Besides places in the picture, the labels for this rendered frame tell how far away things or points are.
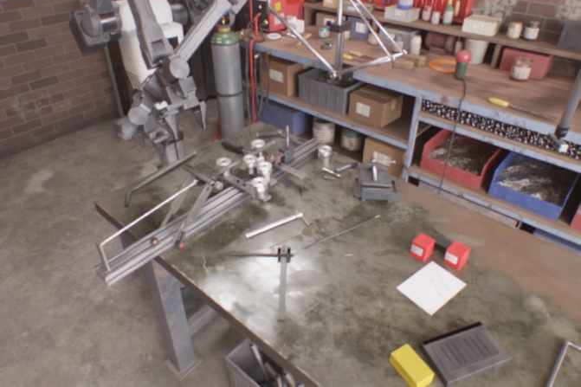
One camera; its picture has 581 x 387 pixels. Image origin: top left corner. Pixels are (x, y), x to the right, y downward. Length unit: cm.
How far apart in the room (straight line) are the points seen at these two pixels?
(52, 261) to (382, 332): 208
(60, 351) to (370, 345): 160
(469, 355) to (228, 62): 259
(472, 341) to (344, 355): 28
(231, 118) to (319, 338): 252
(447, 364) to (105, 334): 165
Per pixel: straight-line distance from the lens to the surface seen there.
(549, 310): 122
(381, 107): 269
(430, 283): 116
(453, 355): 101
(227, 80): 320
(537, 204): 255
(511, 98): 252
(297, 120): 325
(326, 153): 154
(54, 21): 383
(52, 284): 259
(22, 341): 240
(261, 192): 128
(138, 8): 130
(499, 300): 118
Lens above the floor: 171
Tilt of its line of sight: 33 degrees down
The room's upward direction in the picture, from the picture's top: straight up
